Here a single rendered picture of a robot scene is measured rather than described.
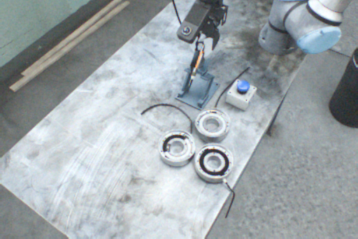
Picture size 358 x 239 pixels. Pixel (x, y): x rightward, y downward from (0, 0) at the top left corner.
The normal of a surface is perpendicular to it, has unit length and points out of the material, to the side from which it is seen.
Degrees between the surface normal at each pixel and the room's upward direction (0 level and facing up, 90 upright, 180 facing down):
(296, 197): 0
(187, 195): 0
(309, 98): 0
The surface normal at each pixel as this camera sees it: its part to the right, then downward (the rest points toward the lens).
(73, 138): 0.00, -0.60
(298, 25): -0.92, 0.03
